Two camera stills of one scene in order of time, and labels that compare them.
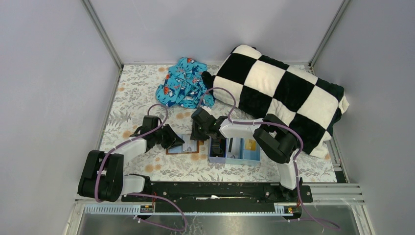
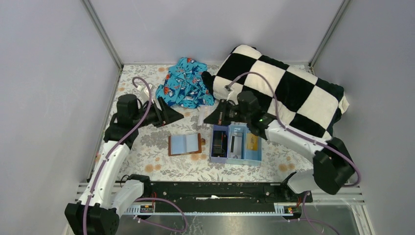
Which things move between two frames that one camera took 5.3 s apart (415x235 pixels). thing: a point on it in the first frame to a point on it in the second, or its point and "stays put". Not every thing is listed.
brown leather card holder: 189,147 stays put
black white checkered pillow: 261,86 stays put
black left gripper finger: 169,139 to 168,114
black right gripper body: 202,130 to 223,112
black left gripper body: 167,136 to 160,112
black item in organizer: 218,146 stays put
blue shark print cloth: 183,85 stays put
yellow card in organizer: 250,145 stays put
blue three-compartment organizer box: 234,151 stays put
